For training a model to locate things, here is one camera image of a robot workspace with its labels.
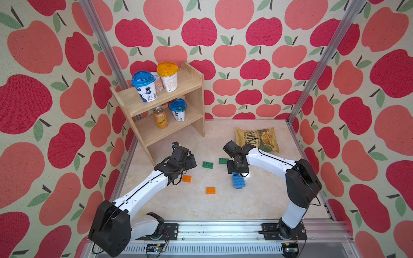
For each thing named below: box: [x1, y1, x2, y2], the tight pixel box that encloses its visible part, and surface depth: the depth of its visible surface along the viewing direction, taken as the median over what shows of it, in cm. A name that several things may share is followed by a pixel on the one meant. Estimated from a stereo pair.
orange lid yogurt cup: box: [157, 61, 179, 93], surface depth 71 cm
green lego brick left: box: [202, 161, 214, 170], surface depth 98 cm
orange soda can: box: [152, 106, 169, 129], surface depth 84 cm
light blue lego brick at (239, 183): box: [232, 177, 246, 190], surface depth 89 cm
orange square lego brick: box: [205, 187, 216, 195], surface depth 88 cm
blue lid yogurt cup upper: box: [131, 70, 158, 103], surface depth 66 cm
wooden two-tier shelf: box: [109, 62, 205, 167], surface depth 82 cm
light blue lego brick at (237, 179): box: [231, 172, 246, 185], surface depth 90 cm
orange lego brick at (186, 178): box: [181, 175, 192, 183], surface depth 92 cm
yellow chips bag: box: [235, 126, 280, 154], surface depth 104 cm
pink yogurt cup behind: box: [150, 71, 165, 93], surface depth 75 cm
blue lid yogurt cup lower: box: [168, 97, 188, 123], surface depth 88 cm
